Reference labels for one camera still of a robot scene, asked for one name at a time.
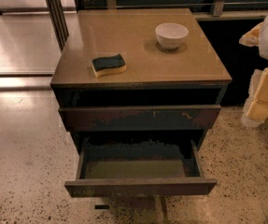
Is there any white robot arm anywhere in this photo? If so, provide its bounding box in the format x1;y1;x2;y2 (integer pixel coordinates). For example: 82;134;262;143
239;15;268;127

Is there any metal railing frame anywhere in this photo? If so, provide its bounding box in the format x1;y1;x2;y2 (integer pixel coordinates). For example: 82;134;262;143
47;0;268;43

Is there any dark top drawer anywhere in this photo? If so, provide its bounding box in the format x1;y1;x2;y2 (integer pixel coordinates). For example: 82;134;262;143
59;105;220;132

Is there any white ceramic bowl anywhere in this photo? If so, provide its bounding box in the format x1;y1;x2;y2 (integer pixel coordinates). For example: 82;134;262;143
155;23;189;49

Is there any yellow green sponge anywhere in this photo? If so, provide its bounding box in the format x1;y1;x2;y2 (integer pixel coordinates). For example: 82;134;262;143
92;54;127;77

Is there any dark drawer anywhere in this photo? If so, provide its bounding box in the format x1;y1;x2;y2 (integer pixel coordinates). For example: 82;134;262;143
64;142;217;198
59;105;220;132

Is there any brown drawer cabinet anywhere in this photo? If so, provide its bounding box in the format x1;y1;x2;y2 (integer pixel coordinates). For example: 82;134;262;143
49;7;233;156

